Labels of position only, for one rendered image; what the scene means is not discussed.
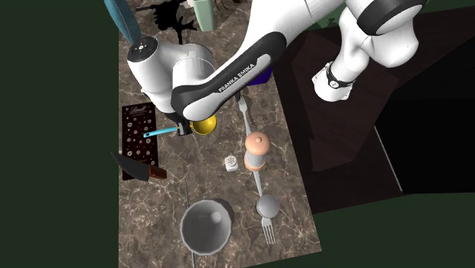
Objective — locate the light blue pen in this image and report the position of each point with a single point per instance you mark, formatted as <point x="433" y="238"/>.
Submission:
<point x="159" y="131"/>

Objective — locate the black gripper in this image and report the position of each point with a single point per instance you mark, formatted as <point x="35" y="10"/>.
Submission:
<point x="184" y="128"/>

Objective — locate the dark brown robot stand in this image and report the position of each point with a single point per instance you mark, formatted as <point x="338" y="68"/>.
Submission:
<point x="334" y="148"/>

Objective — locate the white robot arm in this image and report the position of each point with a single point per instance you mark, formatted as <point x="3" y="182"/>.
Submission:
<point x="237" y="55"/>

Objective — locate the dark chocolate bar box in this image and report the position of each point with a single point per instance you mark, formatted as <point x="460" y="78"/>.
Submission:
<point x="139" y="144"/>

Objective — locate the silver spoon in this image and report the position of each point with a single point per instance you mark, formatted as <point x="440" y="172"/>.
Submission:
<point x="268" y="206"/>

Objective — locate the yellow bowl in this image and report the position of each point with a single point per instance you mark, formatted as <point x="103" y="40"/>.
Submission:
<point x="204" y="127"/>

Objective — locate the teal curved object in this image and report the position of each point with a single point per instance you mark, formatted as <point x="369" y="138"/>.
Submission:
<point x="124" y="20"/>

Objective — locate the mint green vase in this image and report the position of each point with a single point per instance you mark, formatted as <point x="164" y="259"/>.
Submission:
<point x="204" y="14"/>

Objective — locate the silver fork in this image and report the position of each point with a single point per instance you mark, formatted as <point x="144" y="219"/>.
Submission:
<point x="244" y="113"/>
<point x="268" y="232"/>

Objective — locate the grey cup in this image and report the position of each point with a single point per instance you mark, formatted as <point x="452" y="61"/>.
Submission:
<point x="204" y="230"/>

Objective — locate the peach and grey pepper mill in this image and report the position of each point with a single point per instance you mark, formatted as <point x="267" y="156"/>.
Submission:
<point x="256" y="148"/>

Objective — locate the dark blue object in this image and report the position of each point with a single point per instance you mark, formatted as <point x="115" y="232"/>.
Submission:
<point x="261" y="78"/>

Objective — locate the small white salt shaker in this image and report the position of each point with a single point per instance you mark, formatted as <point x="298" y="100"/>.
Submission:
<point x="231" y="163"/>

